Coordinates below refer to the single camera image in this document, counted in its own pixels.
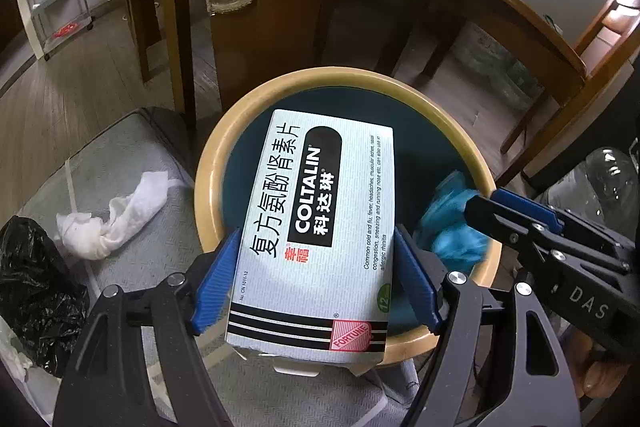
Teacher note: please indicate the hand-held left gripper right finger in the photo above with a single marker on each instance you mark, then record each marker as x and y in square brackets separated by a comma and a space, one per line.
[417, 282]

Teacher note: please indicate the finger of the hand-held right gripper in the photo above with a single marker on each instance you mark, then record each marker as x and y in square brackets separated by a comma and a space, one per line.
[530, 206]
[500, 219]

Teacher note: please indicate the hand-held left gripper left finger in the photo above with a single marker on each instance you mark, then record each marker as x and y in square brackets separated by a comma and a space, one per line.
[215, 287]

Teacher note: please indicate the blue face mask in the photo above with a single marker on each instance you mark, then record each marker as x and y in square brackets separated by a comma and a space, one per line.
[450, 227]

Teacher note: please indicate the round beige trash bin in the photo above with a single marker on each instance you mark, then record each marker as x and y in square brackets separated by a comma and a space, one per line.
[430, 147]

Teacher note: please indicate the white tissue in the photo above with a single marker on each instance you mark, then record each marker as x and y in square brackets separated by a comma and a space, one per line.
[130, 217]

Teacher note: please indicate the white medicine box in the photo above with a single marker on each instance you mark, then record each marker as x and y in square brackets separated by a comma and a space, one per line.
[310, 217]

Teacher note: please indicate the person's right hand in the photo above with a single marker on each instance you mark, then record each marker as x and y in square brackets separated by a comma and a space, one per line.
[602, 374]

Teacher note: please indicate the grey plaid cloth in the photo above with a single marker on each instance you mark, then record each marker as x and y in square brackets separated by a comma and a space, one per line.
[150, 267]

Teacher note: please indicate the clear plastic water bottle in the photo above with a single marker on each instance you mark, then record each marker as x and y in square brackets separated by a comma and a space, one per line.
[600, 177]

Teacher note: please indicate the light wooden chair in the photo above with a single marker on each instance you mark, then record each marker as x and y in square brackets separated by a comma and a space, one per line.
[565, 127]

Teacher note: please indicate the black plastic bag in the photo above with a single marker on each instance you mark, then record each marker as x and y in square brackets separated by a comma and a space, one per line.
[35, 287]

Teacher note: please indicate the wooden side table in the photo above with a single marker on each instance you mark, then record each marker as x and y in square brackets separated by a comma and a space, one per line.
[500, 7]

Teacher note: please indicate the wooden dining table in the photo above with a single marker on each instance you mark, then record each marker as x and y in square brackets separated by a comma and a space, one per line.
[260, 57]

